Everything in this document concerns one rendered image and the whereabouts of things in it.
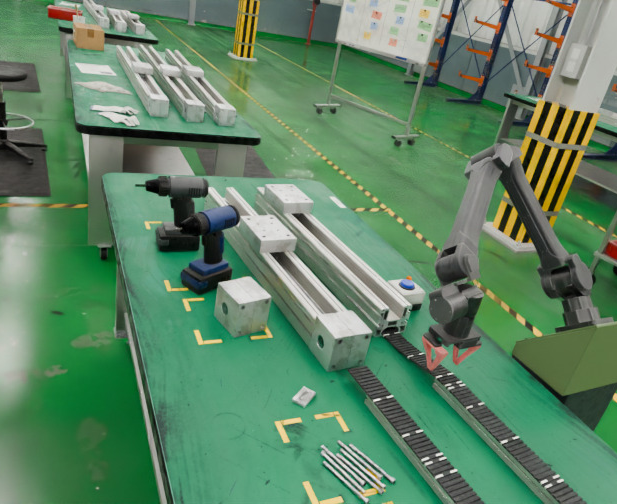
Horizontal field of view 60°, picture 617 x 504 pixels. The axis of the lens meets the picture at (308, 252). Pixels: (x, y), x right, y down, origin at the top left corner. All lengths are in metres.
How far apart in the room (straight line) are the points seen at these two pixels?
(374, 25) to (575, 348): 6.17
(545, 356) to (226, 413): 0.80
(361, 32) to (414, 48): 0.86
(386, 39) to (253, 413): 6.30
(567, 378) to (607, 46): 3.28
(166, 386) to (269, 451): 0.25
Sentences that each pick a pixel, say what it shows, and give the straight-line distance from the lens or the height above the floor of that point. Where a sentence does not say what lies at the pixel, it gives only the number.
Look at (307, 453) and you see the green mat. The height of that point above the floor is 0.78.
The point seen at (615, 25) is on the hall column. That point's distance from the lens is 4.45.
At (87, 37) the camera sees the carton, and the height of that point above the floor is 0.87.
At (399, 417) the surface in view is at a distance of 1.14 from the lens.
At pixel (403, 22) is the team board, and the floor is 1.36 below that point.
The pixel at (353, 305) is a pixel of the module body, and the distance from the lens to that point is 1.46.
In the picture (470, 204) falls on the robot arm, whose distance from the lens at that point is 1.30.
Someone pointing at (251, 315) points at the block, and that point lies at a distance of 1.28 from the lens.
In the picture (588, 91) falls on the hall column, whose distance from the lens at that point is 4.45.
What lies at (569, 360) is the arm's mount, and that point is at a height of 0.87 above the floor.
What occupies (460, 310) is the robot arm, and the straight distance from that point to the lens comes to 1.14.
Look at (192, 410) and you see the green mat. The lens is 1.10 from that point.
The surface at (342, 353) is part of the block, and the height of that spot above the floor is 0.83.
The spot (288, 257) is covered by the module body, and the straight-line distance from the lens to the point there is 1.50.
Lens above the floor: 1.54
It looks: 26 degrees down
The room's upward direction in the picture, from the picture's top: 12 degrees clockwise
